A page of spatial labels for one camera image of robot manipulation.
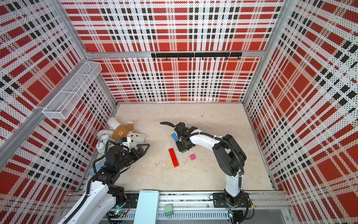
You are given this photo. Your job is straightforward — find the black hook rail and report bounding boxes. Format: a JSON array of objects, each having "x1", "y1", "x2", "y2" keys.
[{"x1": 151, "y1": 52, "x2": 243, "y2": 59}]

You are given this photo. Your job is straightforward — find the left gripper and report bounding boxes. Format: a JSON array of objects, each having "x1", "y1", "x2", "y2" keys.
[{"x1": 116, "y1": 143, "x2": 149, "y2": 170}]

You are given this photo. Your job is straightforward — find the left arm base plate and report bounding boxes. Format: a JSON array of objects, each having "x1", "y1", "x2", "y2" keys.
[{"x1": 96, "y1": 192, "x2": 139, "y2": 211}]

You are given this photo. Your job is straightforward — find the pale green upright panel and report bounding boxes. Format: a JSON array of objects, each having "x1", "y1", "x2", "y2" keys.
[{"x1": 133, "y1": 190, "x2": 160, "y2": 224}]

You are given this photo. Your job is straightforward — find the pink small lego brick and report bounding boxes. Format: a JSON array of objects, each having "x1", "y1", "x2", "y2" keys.
[{"x1": 190, "y1": 154, "x2": 196, "y2": 161}]

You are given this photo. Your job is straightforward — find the red lego brick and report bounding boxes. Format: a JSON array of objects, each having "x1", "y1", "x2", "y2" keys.
[
  {"x1": 168, "y1": 148, "x2": 177, "y2": 160},
  {"x1": 172, "y1": 158, "x2": 179, "y2": 168}
]

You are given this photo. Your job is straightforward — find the green terminal connector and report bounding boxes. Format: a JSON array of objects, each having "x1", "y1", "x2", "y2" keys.
[{"x1": 164, "y1": 204, "x2": 174, "y2": 217}]

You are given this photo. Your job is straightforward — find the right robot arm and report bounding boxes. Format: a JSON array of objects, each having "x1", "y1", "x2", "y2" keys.
[{"x1": 160, "y1": 122, "x2": 247, "y2": 208}]

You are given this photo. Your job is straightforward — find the white alarm clock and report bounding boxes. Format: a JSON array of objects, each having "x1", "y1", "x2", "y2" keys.
[{"x1": 96, "y1": 134, "x2": 114, "y2": 155}]

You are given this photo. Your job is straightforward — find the white wire mesh basket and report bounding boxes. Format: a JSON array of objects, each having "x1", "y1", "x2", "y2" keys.
[{"x1": 43, "y1": 61, "x2": 102, "y2": 119}]

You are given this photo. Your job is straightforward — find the light blue case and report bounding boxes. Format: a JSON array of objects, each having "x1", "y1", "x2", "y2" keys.
[{"x1": 89, "y1": 158, "x2": 106, "y2": 176}]

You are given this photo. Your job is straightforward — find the white teddy bear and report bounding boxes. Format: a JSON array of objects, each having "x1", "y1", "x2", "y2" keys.
[{"x1": 97, "y1": 117, "x2": 146, "y2": 148}]

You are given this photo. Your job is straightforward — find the blue lego brick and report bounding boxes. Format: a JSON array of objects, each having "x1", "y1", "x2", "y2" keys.
[{"x1": 171, "y1": 133, "x2": 179, "y2": 142}]

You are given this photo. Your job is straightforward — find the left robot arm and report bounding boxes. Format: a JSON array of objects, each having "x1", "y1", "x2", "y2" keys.
[{"x1": 59, "y1": 140, "x2": 150, "y2": 224}]

